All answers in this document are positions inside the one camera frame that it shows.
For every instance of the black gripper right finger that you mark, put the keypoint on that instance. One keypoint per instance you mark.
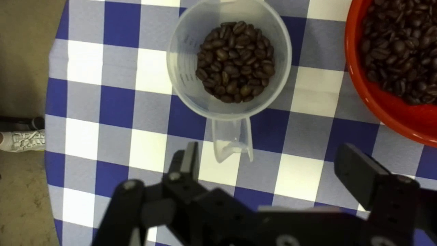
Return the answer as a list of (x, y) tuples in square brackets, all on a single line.
[(387, 197)]

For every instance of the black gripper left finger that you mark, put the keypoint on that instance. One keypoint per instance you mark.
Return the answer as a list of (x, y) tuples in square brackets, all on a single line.
[(182, 177)]

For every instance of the clear plastic measuring jug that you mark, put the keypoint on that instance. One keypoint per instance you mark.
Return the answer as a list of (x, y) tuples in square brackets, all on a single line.
[(231, 126)]

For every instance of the coffee beans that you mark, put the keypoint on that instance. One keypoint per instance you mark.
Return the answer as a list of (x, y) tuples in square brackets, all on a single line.
[(235, 61), (399, 48)]

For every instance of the red bowl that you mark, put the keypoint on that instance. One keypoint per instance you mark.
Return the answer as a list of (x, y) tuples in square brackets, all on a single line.
[(414, 121)]

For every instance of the coffee beans in red bowl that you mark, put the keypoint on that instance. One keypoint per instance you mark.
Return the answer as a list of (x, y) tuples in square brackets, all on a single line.
[(399, 48)]

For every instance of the blue white checkered tablecloth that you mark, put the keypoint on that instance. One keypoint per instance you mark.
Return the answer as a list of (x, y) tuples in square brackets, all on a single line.
[(112, 115)]

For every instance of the white sneaker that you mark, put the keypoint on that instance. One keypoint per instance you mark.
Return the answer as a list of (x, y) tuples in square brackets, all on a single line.
[(22, 141)]

